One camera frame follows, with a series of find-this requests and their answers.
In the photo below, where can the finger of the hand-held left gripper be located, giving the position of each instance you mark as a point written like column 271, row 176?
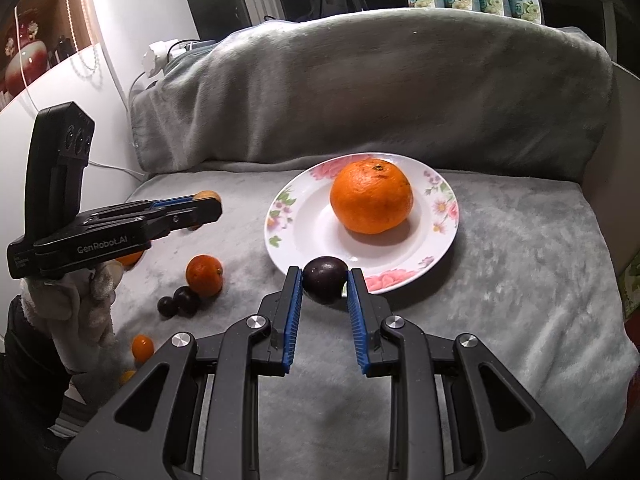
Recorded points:
column 185, row 216
column 165, row 201

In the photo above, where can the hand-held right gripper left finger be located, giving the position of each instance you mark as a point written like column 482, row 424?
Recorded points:
column 287, row 320

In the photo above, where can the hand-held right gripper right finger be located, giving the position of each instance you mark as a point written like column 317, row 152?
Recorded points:
column 359, row 325

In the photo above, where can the small tan round fruit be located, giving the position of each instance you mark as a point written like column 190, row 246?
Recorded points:
column 209, row 194

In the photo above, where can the dark purple passion fruit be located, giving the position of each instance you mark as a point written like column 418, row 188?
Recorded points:
column 325, row 280

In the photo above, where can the medium mandarin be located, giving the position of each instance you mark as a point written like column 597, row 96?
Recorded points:
column 204, row 276

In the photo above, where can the small orange citrus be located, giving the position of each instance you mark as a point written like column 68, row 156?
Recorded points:
column 128, row 377
column 131, row 259

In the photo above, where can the small dark purple fruit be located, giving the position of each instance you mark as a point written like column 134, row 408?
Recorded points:
column 187, row 302
column 166, row 306

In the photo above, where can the white floral plate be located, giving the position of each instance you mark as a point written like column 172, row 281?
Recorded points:
column 300, row 220

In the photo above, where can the large orange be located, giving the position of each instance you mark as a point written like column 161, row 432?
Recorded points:
column 372, row 197

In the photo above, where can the orange kumquat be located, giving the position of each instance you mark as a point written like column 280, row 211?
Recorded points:
column 142, row 348

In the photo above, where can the person's left forearm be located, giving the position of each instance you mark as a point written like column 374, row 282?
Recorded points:
column 25, row 365

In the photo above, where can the person's left hand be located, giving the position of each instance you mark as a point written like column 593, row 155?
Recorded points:
column 75, row 320

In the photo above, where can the red white ceramic jar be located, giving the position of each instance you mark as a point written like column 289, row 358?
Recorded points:
column 27, row 55

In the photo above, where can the white power strip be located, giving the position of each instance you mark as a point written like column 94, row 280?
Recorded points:
column 162, row 55

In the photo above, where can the grey plush blanket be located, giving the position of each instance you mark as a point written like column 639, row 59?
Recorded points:
column 400, row 85

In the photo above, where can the green printed box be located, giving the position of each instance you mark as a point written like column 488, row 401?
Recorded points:
column 631, row 292

